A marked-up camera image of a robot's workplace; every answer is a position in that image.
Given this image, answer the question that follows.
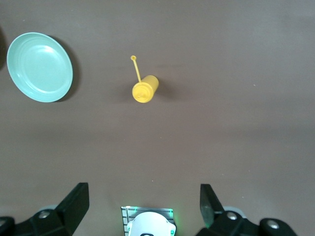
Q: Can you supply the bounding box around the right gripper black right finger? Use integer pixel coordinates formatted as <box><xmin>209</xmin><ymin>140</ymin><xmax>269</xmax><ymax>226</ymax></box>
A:
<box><xmin>199</xmin><ymin>183</ymin><xmax>297</xmax><ymax>236</ymax></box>

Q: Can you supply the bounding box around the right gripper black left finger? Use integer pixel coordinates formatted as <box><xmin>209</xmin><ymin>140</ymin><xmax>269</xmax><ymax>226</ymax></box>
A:
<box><xmin>0</xmin><ymin>182</ymin><xmax>90</xmax><ymax>236</ymax></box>

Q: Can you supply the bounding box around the yellow mustard squeeze bottle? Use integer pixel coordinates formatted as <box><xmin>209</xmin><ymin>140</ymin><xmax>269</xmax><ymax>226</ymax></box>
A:
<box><xmin>130</xmin><ymin>55</ymin><xmax>160</xmax><ymax>103</ymax></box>

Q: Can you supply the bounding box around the mint green plate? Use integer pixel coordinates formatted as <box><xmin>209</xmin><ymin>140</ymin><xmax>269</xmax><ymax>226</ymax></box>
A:
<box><xmin>6</xmin><ymin>32</ymin><xmax>74</xmax><ymax>103</ymax></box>

